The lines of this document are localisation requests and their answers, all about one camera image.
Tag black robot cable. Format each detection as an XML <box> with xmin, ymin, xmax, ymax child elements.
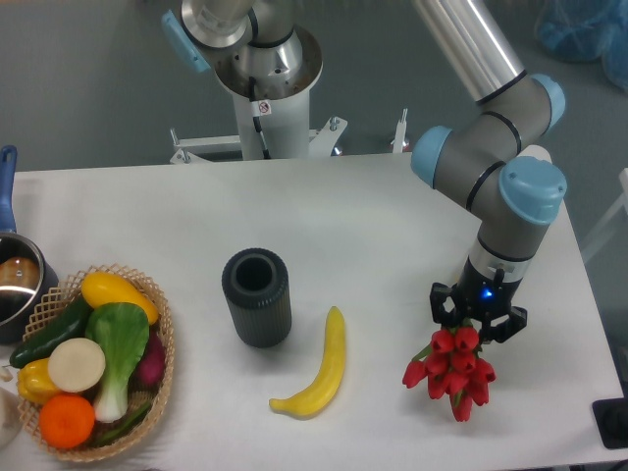
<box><xmin>246</xmin><ymin>76</ymin><xmax>272</xmax><ymax>161</ymax></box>

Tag red tulip bouquet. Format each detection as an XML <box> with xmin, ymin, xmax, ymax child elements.
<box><xmin>401</xmin><ymin>320</ymin><xmax>497</xmax><ymax>422</ymax></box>

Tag white round radish slice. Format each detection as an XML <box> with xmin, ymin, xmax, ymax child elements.
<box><xmin>48</xmin><ymin>338</ymin><xmax>106</xmax><ymax>393</ymax></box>

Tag green chili pepper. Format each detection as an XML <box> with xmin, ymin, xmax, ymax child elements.
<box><xmin>91</xmin><ymin>402</ymin><xmax>152</xmax><ymax>447</ymax></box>

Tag yellow banana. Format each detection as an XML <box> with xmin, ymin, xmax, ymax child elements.
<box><xmin>269</xmin><ymin>306</ymin><xmax>347</xmax><ymax>420</ymax></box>

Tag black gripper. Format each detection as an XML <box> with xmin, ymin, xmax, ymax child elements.
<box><xmin>429</xmin><ymin>257</ymin><xmax>528</xmax><ymax>343</ymax></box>

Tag green bok choy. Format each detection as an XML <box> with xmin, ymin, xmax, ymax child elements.
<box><xmin>85</xmin><ymin>302</ymin><xmax>149</xmax><ymax>423</ymax></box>

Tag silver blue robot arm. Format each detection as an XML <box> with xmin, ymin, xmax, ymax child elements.
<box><xmin>161</xmin><ymin>1</ymin><xmax>567</xmax><ymax>342</ymax></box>

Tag blue plastic bag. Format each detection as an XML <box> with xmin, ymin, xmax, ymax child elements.
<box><xmin>535</xmin><ymin>1</ymin><xmax>627</xmax><ymax>91</ymax></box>

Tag yellow squash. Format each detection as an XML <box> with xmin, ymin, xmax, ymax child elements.
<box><xmin>80</xmin><ymin>272</ymin><xmax>159</xmax><ymax>325</ymax></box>

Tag orange fruit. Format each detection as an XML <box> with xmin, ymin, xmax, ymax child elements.
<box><xmin>38</xmin><ymin>393</ymin><xmax>95</xmax><ymax>449</ymax></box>

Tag small garlic piece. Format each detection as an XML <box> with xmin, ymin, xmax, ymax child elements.
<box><xmin>0</xmin><ymin>366</ymin><xmax>13</xmax><ymax>383</ymax></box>

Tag dark grey ribbed vase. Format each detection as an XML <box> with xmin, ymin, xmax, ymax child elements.
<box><xmin>222</xmin><ymin>247</ymin><xmax>292</xmax><ymax>348</ymax></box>

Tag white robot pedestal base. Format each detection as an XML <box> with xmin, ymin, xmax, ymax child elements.
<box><xmin>169</xmin><ymin>46</ymin><xmax>411</xmax><ymax>166</ymax></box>

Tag yellow bell pepper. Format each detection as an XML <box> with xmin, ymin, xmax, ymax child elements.
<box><xmin>17</xmin><ymin>358</ymin><xmax>62</xmax><ymax>405</ymax></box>

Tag blue handled saucepan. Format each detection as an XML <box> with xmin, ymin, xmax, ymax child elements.
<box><xmin>1</xmin><ymin>145</ymin><xmax>58</xmax><ymax>345</ymax></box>

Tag black device at edge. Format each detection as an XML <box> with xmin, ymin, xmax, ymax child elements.
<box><xmin>592</xmin><ymin>397</ymin><xmax>627</xmax><ymax>449</ymax></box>

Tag dark green cucumber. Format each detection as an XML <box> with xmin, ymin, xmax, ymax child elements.
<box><xmin>9</xmin><ymin>295</ymin><xmax>92</xmax><ymax>369</ymax></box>

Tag purple red onion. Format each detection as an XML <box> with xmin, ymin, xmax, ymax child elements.
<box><xmin>134</xmin><ymin>331</ymin><xmax>166</xmax><ymax>387</ymax></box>

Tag woven wicker basket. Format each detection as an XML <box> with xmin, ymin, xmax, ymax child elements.
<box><xmin>18</xmin><ymin>264</ymin><xmax>175</xmax><ymax>463</ymax></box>

